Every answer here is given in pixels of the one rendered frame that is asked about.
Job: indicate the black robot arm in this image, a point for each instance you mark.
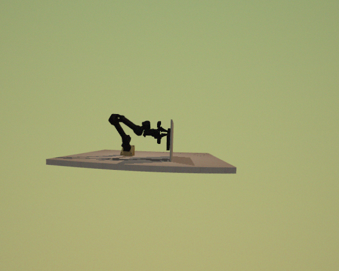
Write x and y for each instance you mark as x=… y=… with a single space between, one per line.
x=113 y=120

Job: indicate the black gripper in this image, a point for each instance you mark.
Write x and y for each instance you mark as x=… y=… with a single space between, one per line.
x=159 y=129

